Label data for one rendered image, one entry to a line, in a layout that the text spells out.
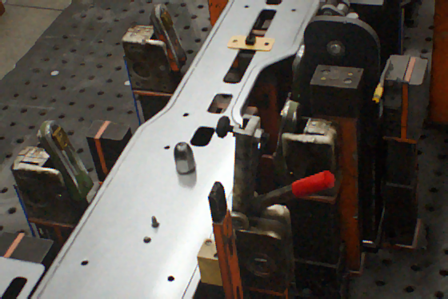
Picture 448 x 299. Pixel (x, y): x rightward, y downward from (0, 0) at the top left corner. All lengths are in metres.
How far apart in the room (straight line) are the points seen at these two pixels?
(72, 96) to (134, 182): 0.76
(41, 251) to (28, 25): 2.55
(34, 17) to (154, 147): 2.48
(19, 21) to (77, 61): 1.67
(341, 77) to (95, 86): 0.92
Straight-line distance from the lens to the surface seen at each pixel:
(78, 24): 2.29
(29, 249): 1.28
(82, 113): 1.97
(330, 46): 1.27
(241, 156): 1.04
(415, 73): 1.33
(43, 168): 1.30
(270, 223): 1.13
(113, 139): 1.41
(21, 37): 3.68
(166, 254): 1.18
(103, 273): 1.18
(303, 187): 1.06
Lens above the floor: 1.86
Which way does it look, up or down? 41 degrees down
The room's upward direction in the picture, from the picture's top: 9 degrees counter-clockwise
